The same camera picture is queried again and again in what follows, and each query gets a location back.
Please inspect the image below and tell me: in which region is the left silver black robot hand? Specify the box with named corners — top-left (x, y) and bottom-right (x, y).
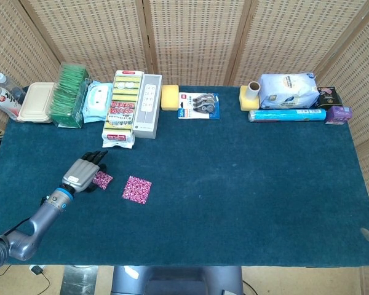
top-left (61, 150), bottom-right (109, 194)

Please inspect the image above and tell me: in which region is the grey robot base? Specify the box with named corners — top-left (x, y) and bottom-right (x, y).
top-left (110, 265), bottom-right (244, 295)

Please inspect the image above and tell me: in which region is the light blue wet wipes pack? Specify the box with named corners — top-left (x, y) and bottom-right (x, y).
top-left (82, 80), bottom-right (114, 124)

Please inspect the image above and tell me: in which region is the yellow green sponge multipack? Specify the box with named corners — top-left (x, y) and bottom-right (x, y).
top-left (101, 69), bottom-right (145, 149)

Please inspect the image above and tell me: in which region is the green tea bag box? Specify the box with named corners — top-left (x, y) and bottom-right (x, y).
top-left (49, 62), bottom-right (93, 129)

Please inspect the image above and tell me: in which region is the beige lidded food container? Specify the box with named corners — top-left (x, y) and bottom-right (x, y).
top-left (17, 82), bottom-right (55, 124)

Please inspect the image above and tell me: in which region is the white power strip box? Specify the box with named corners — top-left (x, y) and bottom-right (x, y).
top-left (132, 73), bottom-right (163, 140)

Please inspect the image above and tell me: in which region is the white bottle red label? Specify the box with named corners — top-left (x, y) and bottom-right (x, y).
top-left (0, 82), bottom-right (23, 121)

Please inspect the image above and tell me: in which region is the grey metal floor plate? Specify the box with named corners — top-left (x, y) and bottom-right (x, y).
top-left (61, 265), bottom-right (98, 295)

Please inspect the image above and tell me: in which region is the clear water bottle white cap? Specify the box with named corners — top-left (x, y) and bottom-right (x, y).
top-left (0, 73), bottom-right (27, 104)

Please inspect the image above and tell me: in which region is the plain yellow sponge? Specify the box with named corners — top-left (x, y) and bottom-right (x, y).
top-left (161, 85), bottom-right (181, 111)

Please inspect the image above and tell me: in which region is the small purple box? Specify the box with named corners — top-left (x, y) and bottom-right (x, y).
top-left (324, 105), bottom-right (354, 125)

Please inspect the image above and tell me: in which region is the correction tape blister pack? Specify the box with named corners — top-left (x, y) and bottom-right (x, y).
top-left (177, 92), bottom-right (221, 120)

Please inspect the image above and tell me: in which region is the dark blue table mat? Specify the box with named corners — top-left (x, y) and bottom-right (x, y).
top-left (0, 85), bottom-right (369, 267)

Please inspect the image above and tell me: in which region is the small black box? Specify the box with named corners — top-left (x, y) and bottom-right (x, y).
top-left (314, 86), bottom-right (343, 110)

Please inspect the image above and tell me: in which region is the blue plastic wrap roll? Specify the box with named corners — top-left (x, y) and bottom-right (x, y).
top-left (248, 108), bottom-right (327, 123)

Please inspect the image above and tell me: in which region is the white blue tissue pack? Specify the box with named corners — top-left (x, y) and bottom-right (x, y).
top-left (258, 72), bottom-right (320, 110)

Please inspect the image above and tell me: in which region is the wicker folding screen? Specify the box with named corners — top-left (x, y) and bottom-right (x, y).
top-left (0, 0), bottom-right (369, 295)

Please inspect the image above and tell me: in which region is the yellow sponge green underside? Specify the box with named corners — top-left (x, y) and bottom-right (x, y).
top-left (239, 85), bottom-right (261, 112)

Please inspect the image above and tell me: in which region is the white paper roll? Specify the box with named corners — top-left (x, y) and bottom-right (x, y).
top-left (247, 81), bottom-right (261, 101)

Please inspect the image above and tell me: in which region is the black power adapter with cable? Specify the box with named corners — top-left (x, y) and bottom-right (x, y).
top-left (29, 265), bottom-right (52, 288)

